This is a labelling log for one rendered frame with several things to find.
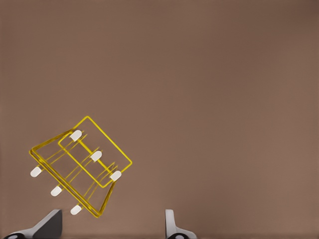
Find yellow wire cup holder rack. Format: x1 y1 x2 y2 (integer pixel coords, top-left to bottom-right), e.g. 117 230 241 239
29 116 133 219

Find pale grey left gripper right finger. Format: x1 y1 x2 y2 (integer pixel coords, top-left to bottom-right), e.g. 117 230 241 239
164 209 197 239

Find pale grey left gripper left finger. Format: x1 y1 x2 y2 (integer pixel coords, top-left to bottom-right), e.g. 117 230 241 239
1 209 63 239

